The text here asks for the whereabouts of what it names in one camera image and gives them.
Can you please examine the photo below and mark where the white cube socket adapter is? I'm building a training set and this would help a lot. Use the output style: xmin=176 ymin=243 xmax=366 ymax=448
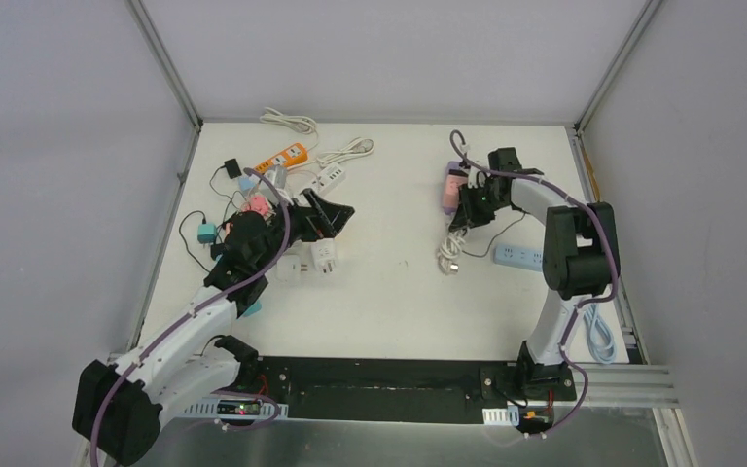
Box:
xmin=309 ymin=238 xmax=338 ymax=274

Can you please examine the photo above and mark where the black thin cable bundle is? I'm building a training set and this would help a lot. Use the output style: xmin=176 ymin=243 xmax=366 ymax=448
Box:
xmin=460 ymin=212 xmax=529 ymax=259

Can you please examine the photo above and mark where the white plug adapter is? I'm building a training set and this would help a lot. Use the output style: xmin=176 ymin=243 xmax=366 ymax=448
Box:
xmin=275 ymin=255 xmax=305 ymax=283

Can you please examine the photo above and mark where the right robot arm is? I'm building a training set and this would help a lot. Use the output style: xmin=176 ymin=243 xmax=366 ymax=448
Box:
xmin=448 ymin=148 xmax=620 ymax=399

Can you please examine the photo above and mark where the pink round socket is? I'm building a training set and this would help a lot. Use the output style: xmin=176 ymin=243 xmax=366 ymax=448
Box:
xmin=244 ymin=195 xmax=273 ymax=218

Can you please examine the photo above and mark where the light blue small charger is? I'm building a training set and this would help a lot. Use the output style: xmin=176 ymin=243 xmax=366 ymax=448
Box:
xmin=237 ymin=176 xmax=256 ymax=194

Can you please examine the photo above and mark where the small black charger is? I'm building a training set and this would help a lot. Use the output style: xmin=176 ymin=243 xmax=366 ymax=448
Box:
xmin=223 ymin=159 xmax=243 ymax=179

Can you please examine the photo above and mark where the white power strip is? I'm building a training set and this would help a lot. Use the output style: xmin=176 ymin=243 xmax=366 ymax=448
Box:
xmin=303 ymin=163 xmax=346 ymax=196

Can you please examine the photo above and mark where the orange power strip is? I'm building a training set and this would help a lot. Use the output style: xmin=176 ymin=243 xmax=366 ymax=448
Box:
xmin=254 ymin=143 xmax=309 ymax=173

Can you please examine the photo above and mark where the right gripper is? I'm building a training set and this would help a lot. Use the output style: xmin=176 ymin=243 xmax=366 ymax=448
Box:
xmin=449 ymin=186 xmax=506 ymax=236

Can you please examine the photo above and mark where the light blue coiled cable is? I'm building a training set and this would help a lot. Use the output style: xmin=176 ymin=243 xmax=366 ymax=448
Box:
xmin=583 ymin=303 xmax=619 ymax=366

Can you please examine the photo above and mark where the teal usb charger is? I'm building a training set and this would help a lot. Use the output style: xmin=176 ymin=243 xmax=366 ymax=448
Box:
xmin=196 ymin=222 xmax=218 ymax=244

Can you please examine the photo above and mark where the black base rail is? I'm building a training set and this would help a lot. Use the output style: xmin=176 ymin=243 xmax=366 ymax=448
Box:
xmin=225 ymin=356 xmax=577 ymax=424

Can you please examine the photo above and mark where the black usb cable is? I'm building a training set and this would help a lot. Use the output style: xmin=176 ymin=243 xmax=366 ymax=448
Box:
xmin=178 ymin=209 xmax=214 ymax=269

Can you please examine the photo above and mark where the purple power strip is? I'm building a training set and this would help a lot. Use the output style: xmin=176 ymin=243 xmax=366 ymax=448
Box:
xmin=441 ymin=161 xmax=469 ymax=215

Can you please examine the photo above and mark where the pink cube socket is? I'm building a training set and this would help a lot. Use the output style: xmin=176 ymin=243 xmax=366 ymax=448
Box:
xmin=442 ymin=174 xmax=467 ymax=214

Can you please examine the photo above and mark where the white cord bundle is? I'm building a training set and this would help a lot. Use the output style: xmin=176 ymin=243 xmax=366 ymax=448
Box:
xmin=436 ymin=229 xmax=468 ymax=276

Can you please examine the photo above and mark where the light blue power strip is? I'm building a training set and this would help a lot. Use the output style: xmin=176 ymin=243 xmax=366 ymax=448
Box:
xmin=492 ymin=243 xmax=543 ymax=272

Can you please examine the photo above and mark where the teal power strip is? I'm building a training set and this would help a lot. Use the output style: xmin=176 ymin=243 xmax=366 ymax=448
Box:
xmin=242 ymin=301 xmax=262 ymax=317

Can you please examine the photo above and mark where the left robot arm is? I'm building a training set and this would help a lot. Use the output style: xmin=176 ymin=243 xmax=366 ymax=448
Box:
xmin=72 ymin=189 xmax=355 ymax=466

